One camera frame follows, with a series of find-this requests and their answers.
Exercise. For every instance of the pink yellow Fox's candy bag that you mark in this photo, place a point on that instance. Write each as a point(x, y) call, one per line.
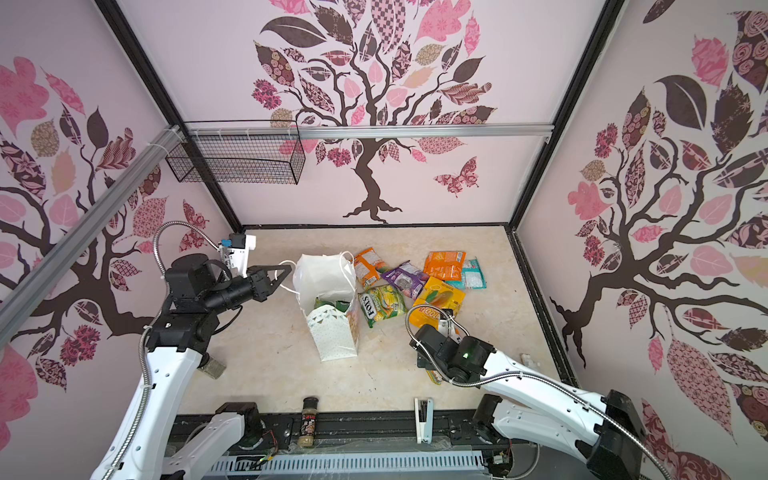
point(434, 377)

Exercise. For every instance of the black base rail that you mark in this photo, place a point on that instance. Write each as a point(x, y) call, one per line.
point(516, 443)

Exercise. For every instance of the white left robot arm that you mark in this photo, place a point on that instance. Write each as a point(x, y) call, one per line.
point(171, 350)

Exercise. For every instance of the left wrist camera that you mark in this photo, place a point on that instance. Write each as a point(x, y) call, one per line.
point(235, 251)

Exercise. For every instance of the back aluminium rail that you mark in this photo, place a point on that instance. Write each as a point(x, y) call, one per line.
point(380, 132)

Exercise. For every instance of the green Fox's bag upper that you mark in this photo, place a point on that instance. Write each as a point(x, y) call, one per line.
point(382, 302)

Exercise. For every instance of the white paper bag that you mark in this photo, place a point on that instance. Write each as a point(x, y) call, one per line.
point(325, 288)

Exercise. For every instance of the yellow orange mango snack bag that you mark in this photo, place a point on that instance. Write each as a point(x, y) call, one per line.
point(439, 294)

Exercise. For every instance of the white slotted cable duct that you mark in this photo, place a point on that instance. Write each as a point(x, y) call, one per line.
point(318, 465)

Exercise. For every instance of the orange white snack packet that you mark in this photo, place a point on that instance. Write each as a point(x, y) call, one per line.
point(369, 267)

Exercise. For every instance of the spice bottle black cap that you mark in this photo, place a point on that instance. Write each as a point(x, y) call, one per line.
point(308, 422)

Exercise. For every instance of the purple snack packet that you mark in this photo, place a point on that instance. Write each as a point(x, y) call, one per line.
point(407, 278)

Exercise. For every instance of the aluminium rail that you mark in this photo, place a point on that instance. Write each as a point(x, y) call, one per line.
point(23, 300)
point(380, 132)

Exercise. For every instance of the small white figurine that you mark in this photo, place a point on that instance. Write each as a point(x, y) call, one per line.
point(528, 361)

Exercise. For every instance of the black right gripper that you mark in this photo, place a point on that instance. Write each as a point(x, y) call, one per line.
point(424, 363)

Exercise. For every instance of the black wire basket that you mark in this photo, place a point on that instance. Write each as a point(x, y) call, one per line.
point(268, 152)

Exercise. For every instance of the orange snack packet far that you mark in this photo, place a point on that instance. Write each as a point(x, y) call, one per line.
point(445, 265)

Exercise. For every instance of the left aluminium rail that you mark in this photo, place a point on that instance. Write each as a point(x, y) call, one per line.
point(23, 300)

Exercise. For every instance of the teal white snack packet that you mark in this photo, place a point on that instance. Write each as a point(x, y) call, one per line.
point(472, 277)

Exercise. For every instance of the green Fox's candy bag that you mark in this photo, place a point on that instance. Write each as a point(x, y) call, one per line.
point(339, 305)

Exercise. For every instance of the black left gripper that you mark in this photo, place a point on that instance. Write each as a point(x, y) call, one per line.
point(259, 278)

